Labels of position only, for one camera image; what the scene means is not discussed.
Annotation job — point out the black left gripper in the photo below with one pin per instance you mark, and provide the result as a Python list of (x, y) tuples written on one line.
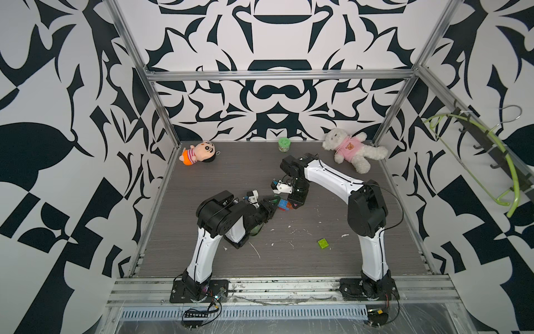
[(267, 209)]

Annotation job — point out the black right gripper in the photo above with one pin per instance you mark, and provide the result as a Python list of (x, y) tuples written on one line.
[(295, 200)]

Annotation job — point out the blue long lego brick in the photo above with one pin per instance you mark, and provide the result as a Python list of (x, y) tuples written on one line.
[(283, 203)]

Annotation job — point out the lime green lego brick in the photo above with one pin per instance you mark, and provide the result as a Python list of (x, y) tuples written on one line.
[(323, 243)]

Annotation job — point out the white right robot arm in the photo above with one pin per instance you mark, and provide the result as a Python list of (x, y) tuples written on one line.
[(366, 208)]

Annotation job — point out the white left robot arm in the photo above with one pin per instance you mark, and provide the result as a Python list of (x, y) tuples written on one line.
[(223, 216)]

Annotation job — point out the green lidded plastic jar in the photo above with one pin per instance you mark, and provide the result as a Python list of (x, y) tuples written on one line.
[(284, 145)]

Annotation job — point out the white teddy bear pink shirt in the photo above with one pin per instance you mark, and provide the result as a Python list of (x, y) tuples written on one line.
[(353, 149)]

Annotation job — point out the cartoon boy plush doll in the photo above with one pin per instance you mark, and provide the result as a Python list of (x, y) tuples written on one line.
[(205, 152)]

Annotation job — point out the green clothes hanger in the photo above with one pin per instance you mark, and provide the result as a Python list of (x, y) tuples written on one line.
[(511, 197)]

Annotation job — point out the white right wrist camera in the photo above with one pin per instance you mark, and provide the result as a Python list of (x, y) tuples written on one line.
[(279, 187)]

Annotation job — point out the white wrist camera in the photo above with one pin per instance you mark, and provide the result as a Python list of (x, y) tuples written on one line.
[(252, 197), (279, 187)]

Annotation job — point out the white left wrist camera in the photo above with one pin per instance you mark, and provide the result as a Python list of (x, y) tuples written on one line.
[(252, 197)]

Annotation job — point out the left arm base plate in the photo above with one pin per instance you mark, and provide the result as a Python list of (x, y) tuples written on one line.
[(192, 292)]

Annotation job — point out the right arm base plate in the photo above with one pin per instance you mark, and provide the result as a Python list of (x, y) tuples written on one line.
[(365, 288)]

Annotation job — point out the aluminium front rail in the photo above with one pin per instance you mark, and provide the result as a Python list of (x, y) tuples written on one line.
[(265, 291)]

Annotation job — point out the black wall hook rack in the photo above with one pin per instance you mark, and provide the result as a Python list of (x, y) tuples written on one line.
[(488, 145)]

